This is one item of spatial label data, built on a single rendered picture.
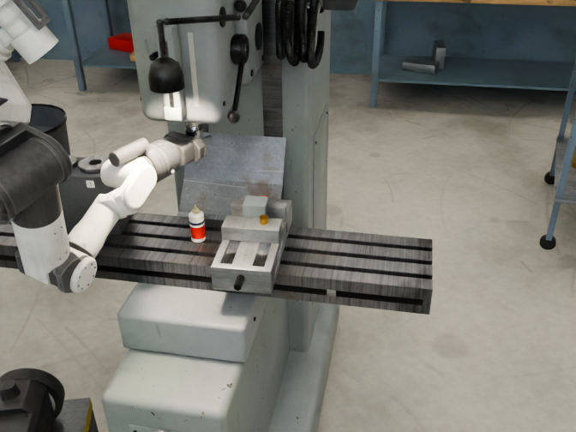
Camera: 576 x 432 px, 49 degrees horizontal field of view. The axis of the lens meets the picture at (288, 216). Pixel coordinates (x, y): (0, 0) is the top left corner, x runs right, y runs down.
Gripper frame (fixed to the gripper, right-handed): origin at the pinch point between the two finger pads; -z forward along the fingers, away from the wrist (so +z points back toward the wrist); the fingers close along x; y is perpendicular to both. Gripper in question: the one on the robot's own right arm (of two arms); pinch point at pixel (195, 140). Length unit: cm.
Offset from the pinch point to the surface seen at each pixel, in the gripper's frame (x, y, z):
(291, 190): -2, 33, -41
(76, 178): 30.2, 12.6, 14.7
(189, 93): -6.2, -15.7, 7.4
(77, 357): 85, 123, -9
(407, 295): -56, 33, -10
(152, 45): 0.9, -26.6, 10.4
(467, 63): 52, 95, -401
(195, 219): 1.0, 23.0, 1.5
